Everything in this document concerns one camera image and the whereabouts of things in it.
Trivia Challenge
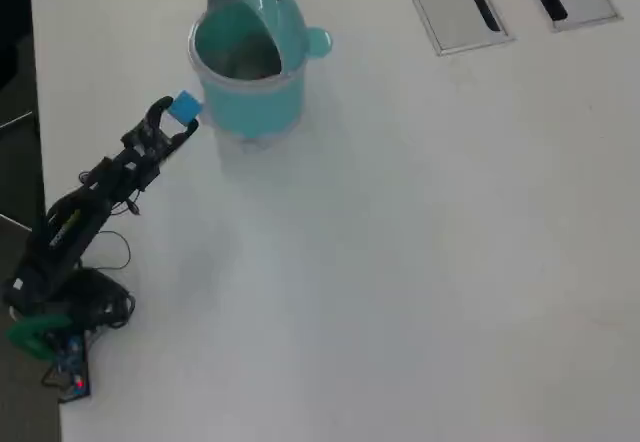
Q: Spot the thin black looping cable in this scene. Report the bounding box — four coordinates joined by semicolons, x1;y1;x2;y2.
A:
79;230;133;271

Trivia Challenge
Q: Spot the green table clamp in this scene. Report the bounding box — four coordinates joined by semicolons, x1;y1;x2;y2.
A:
4;314;71;361

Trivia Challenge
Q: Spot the blue lego block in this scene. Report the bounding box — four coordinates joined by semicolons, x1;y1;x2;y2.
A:
167;90;205;126

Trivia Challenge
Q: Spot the blue controller circuit board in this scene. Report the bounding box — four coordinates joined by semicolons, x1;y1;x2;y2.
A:
42;334;93;404

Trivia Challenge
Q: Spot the black camera cable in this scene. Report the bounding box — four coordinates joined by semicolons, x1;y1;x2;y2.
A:
110;186;146;218

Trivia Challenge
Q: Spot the teal whale-shaped bin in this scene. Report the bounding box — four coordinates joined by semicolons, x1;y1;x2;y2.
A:
187;0;335;154

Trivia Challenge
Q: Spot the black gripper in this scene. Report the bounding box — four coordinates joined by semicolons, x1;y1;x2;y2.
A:
134;95;201;173

